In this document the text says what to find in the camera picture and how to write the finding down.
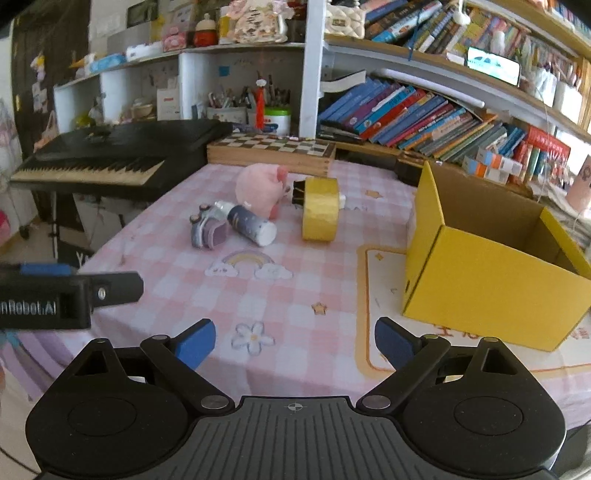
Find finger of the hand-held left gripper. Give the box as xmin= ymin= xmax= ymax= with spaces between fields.
xmin=0 ymin=263 xmax=71 ymax=277
xmin=90 ymin=271 xmax=145 ymax=311

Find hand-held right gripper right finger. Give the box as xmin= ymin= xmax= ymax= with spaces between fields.
xmin=355 ymin=316 xmax=523 ymax=415

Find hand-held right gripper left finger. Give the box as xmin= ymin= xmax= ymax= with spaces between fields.
xmin=69 ymin=318 xmax=237 ymax=415

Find yellow cardboard box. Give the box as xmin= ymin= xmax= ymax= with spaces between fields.
xmin=402 ymin=161 xmax=591 ymax=352

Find dark blue bottle white cap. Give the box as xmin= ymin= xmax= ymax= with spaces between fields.
xmin=227 ymin=205 xmax=278 ymax=247

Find yellow tape roll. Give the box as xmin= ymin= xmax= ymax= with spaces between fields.
xmin=302 ymin=178 xmax=341 ymax=241

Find pink plush toy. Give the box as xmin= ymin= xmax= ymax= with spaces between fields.
xmin=235 ymin=164 xmax=291 ymax=219

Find black keyboard stand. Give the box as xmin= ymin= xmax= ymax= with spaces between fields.
xmin=46 ymin=191 xmax=126 ymax=260

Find white orange-bordered desk mat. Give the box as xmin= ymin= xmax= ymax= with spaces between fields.
xmin=355 ymin=244 xmax=591 ymax=376

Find pink checked tablecloth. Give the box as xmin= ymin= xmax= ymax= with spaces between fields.
xmin=0 ymin=159 xmax=591 ymax=431

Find black electronic keyboard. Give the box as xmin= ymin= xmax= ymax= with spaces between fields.
xmin=9 ymin=121 xmax=234 ymax=202

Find white box red label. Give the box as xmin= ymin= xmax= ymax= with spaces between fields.
xmin=156 ymin=87 xmax=180 ymax=122

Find orange white small box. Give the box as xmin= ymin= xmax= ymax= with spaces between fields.
xmin=478 ymin=148 xmax=520 ymax=175
xmin=462 ymin=156 xmax=490 ymax=179

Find wooden chessboard box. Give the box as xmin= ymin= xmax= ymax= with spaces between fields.
xmin=206 ymin=133 xmax=337 ymax=179

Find pen holder with pens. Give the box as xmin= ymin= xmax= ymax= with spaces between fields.
xmin=206 ymin=87 xmax=250 ymax=123

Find blue tissue pack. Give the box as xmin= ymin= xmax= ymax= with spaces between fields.
xmin=89 ymin=52 xmax=127 ymax=74

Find stack of newspapers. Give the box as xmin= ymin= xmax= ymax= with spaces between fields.
xmin=530 ymin=181 xmax=591 ymax=223

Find long row of leaning books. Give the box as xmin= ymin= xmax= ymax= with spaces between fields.
xmin=317 ymin=76 xmax=574 ymax=186

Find white jar green lid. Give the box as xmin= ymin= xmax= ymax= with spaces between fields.
xmin=263 ymin=106 xmax=293 ymax=136

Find red white marker toy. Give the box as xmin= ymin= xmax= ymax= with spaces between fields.
xmin=253 ymin=79 xmax=269 ymax=128

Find white tissue box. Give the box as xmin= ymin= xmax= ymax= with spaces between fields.
xmin=125 ymin=42 xmax=164 ymax=61

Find white rolled paper tube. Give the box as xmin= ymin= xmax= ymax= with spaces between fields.
xmin=380 ymin=68 xmax=486 ymax=110

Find white shelf unit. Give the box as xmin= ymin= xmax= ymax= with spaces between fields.
xmin=53 ymin=0 xmax=334 ymax=140

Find pink floral decorative plaque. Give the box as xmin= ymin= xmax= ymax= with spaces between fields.
xmin=219 ymin=0 xmax=290 ymax=45

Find white storage containers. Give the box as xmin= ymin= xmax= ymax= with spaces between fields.
xmin=530 ymin=64 xmax=583 ymax=110

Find cream quilted bag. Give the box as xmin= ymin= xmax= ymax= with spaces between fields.
xmin=324 ymin=4 xmax=367 ymax=38

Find row of books under ceiling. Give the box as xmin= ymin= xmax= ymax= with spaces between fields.
xmin=360 ymin=0 xmax=591 ymax=62

